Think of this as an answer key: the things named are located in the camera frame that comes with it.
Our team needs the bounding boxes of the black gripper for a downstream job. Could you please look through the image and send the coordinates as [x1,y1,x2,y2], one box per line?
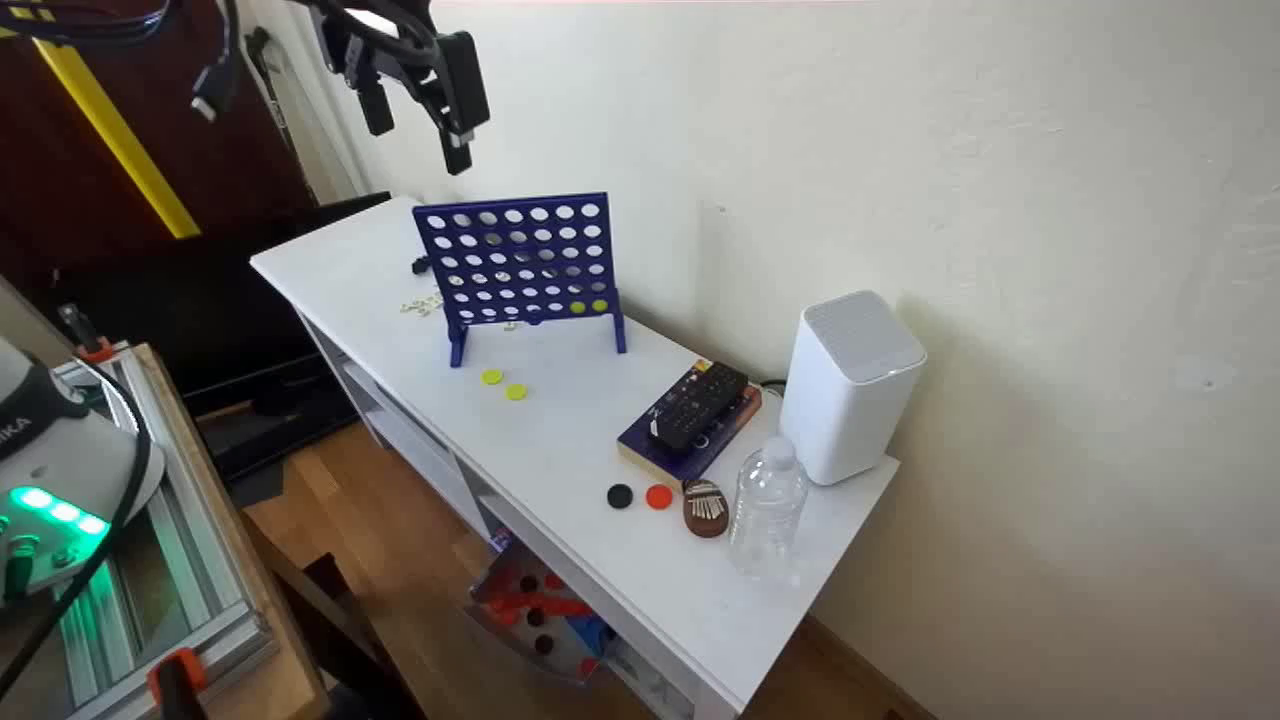
[316,0,496,181]

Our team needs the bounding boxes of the white robot base green light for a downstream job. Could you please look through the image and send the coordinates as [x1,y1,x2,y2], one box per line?
[0,333,173,617]

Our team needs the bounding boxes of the brown round object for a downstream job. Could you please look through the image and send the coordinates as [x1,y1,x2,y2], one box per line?
[680,478,735,543]

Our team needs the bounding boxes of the yellow strip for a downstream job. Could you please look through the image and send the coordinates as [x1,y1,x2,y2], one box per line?
[28,36,207,246]

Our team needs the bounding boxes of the black low furniture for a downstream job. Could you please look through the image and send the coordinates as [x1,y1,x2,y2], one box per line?
[38,191,432,492]

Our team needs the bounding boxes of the dark brown door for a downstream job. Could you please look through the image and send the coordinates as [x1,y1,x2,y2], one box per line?
[0,0,324,291]

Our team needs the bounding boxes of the white table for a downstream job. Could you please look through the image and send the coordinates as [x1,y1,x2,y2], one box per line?
[248,198,904,720]

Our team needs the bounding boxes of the black remote control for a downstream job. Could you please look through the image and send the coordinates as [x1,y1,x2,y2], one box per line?
[647,362,753,455]

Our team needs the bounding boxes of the blue flat board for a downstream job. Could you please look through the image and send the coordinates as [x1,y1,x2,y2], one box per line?
[612,357,767,488]

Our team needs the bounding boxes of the white box speaker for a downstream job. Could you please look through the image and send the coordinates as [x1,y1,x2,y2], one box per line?
[777,289,931,492]

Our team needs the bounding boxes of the wooden board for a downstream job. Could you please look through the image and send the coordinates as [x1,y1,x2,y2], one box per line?
[131,339,333,720]

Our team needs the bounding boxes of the colourful game box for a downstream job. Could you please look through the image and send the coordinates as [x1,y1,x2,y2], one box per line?
[465,536,621,693]

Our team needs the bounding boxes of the clear plastic bottle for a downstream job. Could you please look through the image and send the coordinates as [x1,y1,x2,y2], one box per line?
[729,437,811,589]

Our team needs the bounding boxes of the aluminium profile stand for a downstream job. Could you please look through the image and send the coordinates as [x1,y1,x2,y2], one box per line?
[54,347,278,720]

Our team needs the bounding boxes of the blue connect four frame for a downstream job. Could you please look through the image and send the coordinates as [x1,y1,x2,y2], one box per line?
[408,187,631,374]

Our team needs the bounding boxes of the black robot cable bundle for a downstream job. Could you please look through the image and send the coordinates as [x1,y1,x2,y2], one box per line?
[0,0,248,129]

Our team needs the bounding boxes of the black base cable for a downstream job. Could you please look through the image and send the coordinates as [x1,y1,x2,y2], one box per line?
[0,357,155,695]

